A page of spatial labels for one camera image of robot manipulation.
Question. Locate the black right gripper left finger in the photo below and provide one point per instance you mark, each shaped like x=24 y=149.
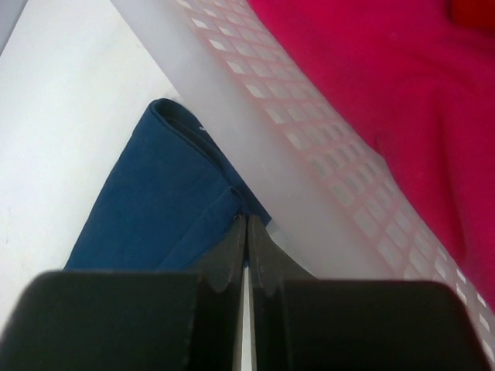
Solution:
x=217 y=322

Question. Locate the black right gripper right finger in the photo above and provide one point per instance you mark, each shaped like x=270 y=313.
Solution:
x=269 y=268

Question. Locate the blue printed t shirt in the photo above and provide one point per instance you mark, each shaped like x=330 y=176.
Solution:
x=170 y=198

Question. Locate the red t shirt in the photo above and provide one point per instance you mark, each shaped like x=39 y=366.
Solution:
x=474 y=13

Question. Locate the white plastic basket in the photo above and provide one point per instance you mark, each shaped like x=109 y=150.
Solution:
x=336 y=208

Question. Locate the pink t shirt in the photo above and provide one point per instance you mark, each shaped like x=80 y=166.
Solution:
x=419 y=89

